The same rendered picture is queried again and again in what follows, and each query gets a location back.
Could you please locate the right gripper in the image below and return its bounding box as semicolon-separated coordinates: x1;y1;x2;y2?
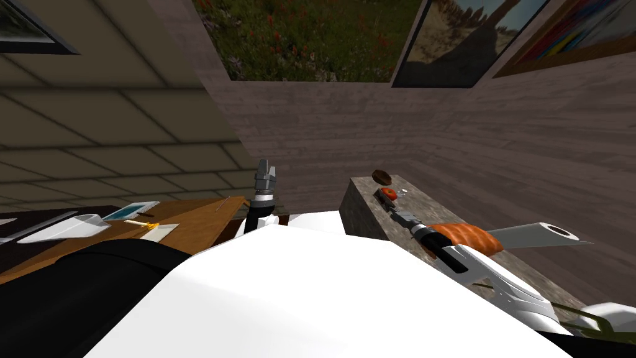
375;188;419;232

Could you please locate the black framed picture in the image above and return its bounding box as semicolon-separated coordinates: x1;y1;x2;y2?
0;0;80;56

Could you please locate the orange salmon piece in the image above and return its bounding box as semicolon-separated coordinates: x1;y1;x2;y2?
426;222;506;259

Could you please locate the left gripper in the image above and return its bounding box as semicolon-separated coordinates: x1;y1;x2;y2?
254;158;278;193

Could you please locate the colourful wood framed picture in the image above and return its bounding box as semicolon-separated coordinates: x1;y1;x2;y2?
493;0;636;80

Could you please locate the brown wooden desk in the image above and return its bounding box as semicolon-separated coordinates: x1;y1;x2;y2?
0;195;250;287

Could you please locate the flower meadow picture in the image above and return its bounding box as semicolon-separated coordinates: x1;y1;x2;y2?
193;0;424;83

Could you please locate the dark framed landscape picture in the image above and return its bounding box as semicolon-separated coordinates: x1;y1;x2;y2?
390;0;550;90

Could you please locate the white paper towel roll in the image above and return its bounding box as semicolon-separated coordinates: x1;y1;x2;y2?
488;221;593;250

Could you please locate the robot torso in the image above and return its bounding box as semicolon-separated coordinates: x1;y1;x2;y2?
84;211;573;358

